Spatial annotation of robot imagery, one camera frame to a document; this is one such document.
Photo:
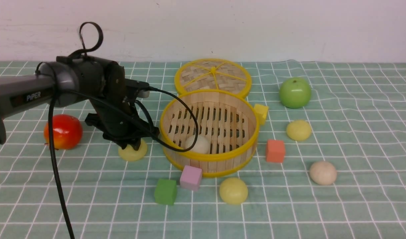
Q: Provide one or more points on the green checkered tablecloth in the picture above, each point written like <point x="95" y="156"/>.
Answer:
<point x="357" y="114"/>

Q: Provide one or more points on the pink cube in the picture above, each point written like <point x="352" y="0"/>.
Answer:
<point x="191" y="178"/>

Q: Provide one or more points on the green cube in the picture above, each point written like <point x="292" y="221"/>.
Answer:
<point x="165" y="192"/>

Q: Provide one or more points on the bamboo steamer tray yellow rim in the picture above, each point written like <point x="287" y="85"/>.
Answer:
<point x="227" y="121"/>

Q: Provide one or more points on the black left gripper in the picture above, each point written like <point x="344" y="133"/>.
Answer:
<point x="120" y="116"/>

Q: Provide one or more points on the white bun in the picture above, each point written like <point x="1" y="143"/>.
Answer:
<point x="323" y="173"/>
<point x="202" y="144"/>

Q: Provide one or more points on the green apple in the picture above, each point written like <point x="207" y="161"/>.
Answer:
<point x="295" y="93"/>

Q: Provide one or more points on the orange cube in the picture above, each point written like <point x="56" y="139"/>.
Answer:
<point x="275" y="151"/>

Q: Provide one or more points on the yellow cube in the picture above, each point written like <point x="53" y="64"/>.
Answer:
<point x="261" y="111"/>

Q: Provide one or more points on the yellow bun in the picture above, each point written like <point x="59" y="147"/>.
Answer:
<point x="299" y="130"/>
<point x="130" y="154"/>
<point x="233" y="191"/>

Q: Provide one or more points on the red pomegranate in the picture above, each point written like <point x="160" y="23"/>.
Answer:
<point x="67" y="131"/>

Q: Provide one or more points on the woven bamboo steamer lid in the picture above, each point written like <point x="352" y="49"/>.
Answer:
<point x="213" y="73"/>

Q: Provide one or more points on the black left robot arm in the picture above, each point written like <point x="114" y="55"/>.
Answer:
<point x="101" y="81"/>

